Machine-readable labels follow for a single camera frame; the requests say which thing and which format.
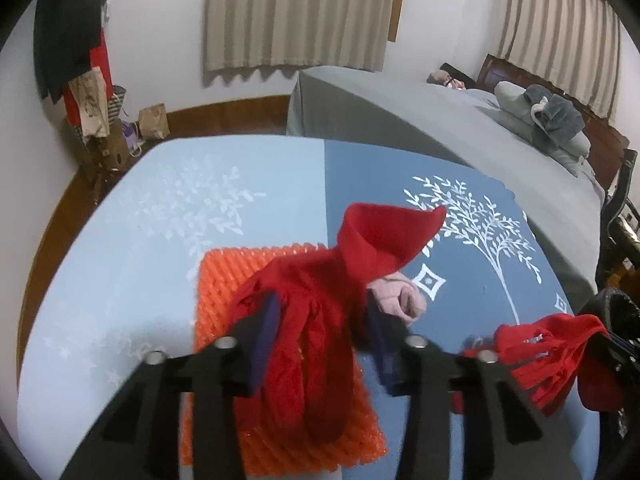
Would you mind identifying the beige tote bag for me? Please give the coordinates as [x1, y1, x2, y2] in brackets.
[70, 67, 111, 138]

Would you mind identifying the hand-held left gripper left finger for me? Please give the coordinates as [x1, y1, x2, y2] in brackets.
[59, 292, 282, 480]

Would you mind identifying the red knitted scarf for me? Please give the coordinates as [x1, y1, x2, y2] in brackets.
[232, 203, 623, 441]

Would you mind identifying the wooden window frame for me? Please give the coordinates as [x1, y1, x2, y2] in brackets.
[387, 0, 408, 41]

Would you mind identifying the beige striped curtain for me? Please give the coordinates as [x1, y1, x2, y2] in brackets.
[202, 0, 401, 73]
[495, 0, 621, 121]

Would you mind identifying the black hanging coat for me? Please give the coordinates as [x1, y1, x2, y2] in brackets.
[34, 0, 106, 103]

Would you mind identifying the grey bed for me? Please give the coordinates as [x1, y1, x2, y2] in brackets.
[286, 66, 606, 301]

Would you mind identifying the red hanging garment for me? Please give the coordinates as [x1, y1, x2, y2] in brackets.
[62, 30, 113, 128]

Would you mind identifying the black metal frame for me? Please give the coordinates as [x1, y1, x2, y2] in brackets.
[597, 149, 640, 291]

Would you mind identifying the pink rolled cloth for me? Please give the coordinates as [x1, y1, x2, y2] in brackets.
[367, 276, 427, 323]

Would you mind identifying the orange foam mesh pad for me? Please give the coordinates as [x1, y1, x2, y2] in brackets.
[179, 242, 388, 471]

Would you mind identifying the brown paper bag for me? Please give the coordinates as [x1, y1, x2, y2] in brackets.
[137, 103, 169, 140]

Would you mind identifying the dark grey towel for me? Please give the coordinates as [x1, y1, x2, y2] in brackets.
[522, 85, 585, 141]

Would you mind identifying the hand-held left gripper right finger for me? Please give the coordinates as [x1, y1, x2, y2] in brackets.
[365, 305, 551, 480]

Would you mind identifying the cardboard box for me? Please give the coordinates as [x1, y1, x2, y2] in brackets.
[80, 120, 130, 182]

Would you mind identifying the black trash bag bin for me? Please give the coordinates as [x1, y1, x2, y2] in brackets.
[580, 287, 640, 480]

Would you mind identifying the brown wooden headboard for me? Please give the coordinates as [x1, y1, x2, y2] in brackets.
[475, 54, 631, 191]

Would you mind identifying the blue printed blanket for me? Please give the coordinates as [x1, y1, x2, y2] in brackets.
[15, 135, 601, 480]

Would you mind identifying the grey pillow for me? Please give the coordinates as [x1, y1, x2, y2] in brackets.
[495, 80, 538, 117]
[500, 109, 591, 177]

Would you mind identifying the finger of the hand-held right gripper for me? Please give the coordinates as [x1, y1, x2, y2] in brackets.
[597, 330, 640, 367]

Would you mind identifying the striped woven basket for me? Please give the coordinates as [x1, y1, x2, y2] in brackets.
[107, 85, 128, 123]

